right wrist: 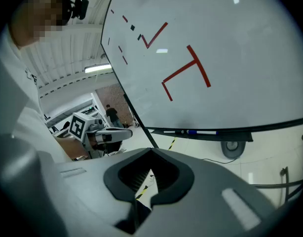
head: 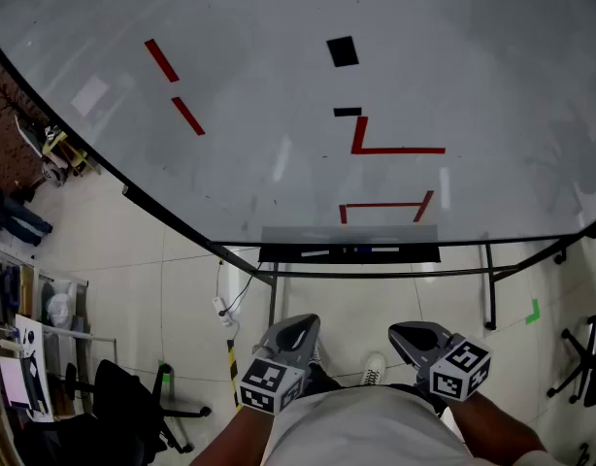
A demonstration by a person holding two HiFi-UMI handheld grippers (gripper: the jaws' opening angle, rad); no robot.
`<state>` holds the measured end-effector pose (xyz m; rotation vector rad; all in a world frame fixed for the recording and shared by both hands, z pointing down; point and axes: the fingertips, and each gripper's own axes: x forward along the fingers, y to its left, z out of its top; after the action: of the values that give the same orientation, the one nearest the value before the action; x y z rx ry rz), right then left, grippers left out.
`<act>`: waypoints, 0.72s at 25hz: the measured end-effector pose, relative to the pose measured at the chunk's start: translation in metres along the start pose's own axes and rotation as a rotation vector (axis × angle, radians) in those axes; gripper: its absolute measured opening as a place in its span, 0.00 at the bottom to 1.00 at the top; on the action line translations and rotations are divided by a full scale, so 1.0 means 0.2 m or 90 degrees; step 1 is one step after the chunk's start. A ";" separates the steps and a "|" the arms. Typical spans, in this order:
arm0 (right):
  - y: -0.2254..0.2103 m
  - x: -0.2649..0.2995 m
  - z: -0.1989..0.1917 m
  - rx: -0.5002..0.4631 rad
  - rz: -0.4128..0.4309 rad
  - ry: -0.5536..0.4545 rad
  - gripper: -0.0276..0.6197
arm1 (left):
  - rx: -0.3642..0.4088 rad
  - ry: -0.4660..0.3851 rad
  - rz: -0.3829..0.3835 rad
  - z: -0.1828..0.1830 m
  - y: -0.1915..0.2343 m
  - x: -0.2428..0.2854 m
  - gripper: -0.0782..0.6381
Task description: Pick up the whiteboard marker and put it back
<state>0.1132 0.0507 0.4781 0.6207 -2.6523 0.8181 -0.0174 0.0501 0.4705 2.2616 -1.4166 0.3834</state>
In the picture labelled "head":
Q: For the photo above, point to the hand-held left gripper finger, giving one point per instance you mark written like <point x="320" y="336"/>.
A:
<point x="278" y="330"/>
<point x="311" y="338"/>

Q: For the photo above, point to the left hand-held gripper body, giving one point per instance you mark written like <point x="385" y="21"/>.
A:
<point x="271" y="386"/>

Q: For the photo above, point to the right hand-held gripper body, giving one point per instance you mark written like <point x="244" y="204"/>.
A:
<point x="460" y="372"/>

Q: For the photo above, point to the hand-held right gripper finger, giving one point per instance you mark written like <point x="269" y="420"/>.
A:
<point x="408" y="352"/>
<point x="431" y="333"/>

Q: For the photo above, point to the black and white pen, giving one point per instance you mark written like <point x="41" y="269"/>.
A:
<point x="315" y="253"/>

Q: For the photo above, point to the person's left forearm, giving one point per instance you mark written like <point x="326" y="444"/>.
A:
<point x="235" y="437"/>

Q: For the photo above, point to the person's right forearm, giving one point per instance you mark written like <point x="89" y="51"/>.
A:
<point x="492" y="430"/>

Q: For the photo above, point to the blue and white pen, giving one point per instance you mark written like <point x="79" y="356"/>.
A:
<point x="375" y="249"/>

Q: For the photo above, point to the person's left white shoe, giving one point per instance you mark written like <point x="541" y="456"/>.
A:
<point x="317" y="355"/>

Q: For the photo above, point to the person's white shoe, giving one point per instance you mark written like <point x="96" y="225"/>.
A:
<point x="374" y="369"/>
<point x="317" y="355"/>

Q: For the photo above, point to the person's right white shoe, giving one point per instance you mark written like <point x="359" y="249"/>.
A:
<point x="374" y="369"/>

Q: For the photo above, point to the person's dark trousers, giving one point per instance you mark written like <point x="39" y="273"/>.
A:
<point x="322" y="379"/>

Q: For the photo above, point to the white power strip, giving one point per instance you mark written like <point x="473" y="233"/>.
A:
<point x="223" y="311"/>

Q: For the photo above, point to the person's white shirt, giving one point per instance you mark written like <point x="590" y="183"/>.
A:
<point x="366" y="430"/>

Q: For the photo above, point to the green floor tape patch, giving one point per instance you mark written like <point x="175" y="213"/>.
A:
<point x="165" y="376"/>

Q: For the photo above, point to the white plastic bag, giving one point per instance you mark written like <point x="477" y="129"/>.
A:
<point x="59" y="309"/>

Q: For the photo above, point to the short red tape strip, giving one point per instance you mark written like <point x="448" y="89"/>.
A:
<point x="188" y="116"/>

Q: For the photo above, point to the white sheet with black shapes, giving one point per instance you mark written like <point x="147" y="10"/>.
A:
<point x="31" y="352"/>

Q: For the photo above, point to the pale pink sheet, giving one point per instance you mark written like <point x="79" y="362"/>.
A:
<point x="12" y="381"/>

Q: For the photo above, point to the yellow stool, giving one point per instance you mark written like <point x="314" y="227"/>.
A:
<point x="70" y="152"/>

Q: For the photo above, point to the long red tape strip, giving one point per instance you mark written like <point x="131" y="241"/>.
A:
<point x="161" y="60"/>

